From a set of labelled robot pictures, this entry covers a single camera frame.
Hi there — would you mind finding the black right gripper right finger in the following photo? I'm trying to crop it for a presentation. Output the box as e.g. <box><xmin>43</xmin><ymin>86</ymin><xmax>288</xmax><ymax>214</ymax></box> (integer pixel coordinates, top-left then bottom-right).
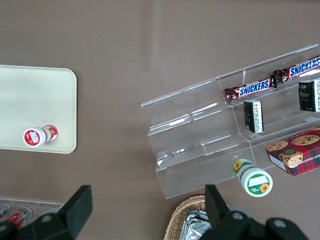
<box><xmin>202</xmin><ymin>184</ymin><xmax>310</xmax><ymax>240</ymax></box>

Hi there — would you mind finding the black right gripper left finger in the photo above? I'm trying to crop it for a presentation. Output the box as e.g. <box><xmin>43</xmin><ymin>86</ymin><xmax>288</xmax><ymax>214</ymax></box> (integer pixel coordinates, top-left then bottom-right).
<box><xmin>0</xmin><ymin>184</ymin><xmax>94</xmax><ymax>240</ymax></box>

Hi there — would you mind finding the oval wicker basket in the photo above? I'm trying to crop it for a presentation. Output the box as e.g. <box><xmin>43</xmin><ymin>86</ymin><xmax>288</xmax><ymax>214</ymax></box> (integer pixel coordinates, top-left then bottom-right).
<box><xmin>163</xmin><ymin>194</ymin><xmax>209</xmax><ymax>240</ymax></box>

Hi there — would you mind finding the beige plastic tray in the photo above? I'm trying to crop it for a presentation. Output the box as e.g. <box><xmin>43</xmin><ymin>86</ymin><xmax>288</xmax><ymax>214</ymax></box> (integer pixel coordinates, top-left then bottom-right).
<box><xmin>0</xmin><ymin>64</ymin><xmax>78</xmax><ymax>155</ymax></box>

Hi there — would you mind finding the clear acrylic bottle rack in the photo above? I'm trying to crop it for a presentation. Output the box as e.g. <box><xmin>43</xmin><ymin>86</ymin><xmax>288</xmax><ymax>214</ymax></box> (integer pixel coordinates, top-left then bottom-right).
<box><xmin>0</xmin><ymin>196</ymin><xmax>65</xmax><ymax>227</ymax></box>

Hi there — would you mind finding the aluminium foil container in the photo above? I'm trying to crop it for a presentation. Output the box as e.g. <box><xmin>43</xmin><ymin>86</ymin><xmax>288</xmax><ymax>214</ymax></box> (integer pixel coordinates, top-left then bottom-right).
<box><xmin>184</xmin><ymin>209</ymin><xmax>213</xmax><ymax>240</ymax></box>

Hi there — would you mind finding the red cola bottle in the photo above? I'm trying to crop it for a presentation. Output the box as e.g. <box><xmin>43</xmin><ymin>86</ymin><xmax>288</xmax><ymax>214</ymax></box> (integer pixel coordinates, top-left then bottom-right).
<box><xmin>4</xmin><ymin>206</ymin><xmax>34</xmax><ymax>230</ymax></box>

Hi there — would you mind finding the green sunflower yogurt cup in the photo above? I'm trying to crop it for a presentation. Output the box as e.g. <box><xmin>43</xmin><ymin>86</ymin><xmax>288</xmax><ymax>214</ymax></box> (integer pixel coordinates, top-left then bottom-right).
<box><xmin>232</xmin><ymin>157</ymin><xmax>274</xmax><ymax>198</ymax></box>

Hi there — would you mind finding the red yogurt cup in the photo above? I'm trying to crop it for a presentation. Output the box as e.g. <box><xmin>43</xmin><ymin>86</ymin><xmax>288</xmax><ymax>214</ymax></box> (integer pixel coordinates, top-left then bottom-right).
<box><xmin>22</xmin><ymin>124</ymin><xmax>59</xmax><ymax>148</ymax></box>

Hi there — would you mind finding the clear acrylic stepped shelf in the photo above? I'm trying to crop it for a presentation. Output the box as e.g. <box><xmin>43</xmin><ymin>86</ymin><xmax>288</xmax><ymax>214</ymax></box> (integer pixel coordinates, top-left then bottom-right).
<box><xmin>140</xmin><ymin>44</ymin><xmax>320</xmax><ymax>200</ymax></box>

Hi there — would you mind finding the red tartan cookie box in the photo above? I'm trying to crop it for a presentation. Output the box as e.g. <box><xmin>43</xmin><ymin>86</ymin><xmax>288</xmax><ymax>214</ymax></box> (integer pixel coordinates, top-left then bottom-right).
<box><xmin>265</xmin><ymin>124</ymin><xmax>320</xmax><ymax>178</ymax></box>

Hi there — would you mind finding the small black snack box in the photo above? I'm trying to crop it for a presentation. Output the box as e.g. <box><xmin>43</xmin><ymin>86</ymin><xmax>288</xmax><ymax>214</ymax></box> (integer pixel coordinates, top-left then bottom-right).
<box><xmin>242</xmin><ymin>99</ymin><xmax>265</xmax><ymax>134</ymax></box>
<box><xmin>298</xmin><ymin>78</ymin><xmax>320</xmax><ymax>113</ymax></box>

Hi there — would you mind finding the Snickers chocolate bar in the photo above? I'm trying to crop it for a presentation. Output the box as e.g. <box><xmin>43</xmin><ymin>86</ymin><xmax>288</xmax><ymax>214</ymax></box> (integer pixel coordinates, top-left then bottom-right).
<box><xmin>224</xmin><ymin>77</ymin><xmax>278</xmax><ymax>105</ymax></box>
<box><xmin>272</xmin><ymin>55</ymin><xmax>320</xmax><ymax>85</ymax></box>

